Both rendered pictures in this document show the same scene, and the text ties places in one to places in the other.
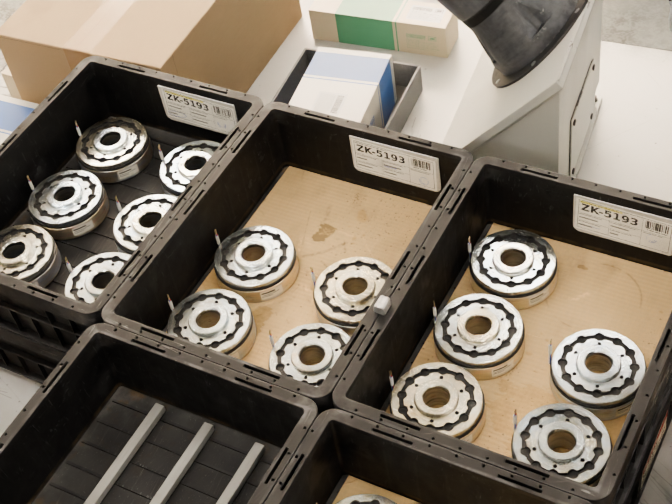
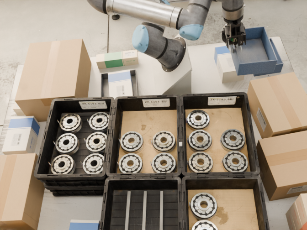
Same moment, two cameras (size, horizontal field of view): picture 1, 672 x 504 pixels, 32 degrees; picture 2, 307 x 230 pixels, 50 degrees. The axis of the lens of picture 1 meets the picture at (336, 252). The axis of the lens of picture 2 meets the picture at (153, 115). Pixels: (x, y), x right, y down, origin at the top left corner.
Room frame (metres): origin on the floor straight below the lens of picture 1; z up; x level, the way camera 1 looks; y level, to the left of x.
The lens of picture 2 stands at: (0.28, 0.33, 2.13)
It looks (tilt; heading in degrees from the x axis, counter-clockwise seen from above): 56 degrees down; 334
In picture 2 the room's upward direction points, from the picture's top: 10 degrees counter-clockwise
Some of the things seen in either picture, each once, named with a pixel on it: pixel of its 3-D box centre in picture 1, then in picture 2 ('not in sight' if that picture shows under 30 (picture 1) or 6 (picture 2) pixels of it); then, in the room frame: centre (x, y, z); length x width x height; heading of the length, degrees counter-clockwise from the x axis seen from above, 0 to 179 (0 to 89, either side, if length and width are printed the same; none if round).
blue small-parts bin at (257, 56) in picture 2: not in sight; (251, 50); (0.93, -0.49, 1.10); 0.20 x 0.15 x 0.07; 150
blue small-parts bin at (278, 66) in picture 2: not in sight; (262, 56); (1.09, -0.80, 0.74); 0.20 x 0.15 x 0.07; 153
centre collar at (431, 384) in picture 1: (436, 398); (200, 161); (0.74, -0.08, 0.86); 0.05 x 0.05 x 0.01
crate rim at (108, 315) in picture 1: (294, 239); (145, 133); (0.97, 0.05, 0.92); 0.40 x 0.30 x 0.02; 144
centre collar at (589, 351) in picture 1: (598, 363); (233, 138); (0.75, -0.26, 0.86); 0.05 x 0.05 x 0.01
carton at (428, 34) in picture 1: (383, 22); (117, 59); (1.60, -0.15, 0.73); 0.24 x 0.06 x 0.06; 60
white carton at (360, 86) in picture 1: (338, 114); (121, 90); (1.37, -0.04, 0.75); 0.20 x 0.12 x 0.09; 153
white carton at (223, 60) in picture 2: not in sight; (229, 62); (1.16, -0.62, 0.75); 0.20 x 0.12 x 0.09; 153
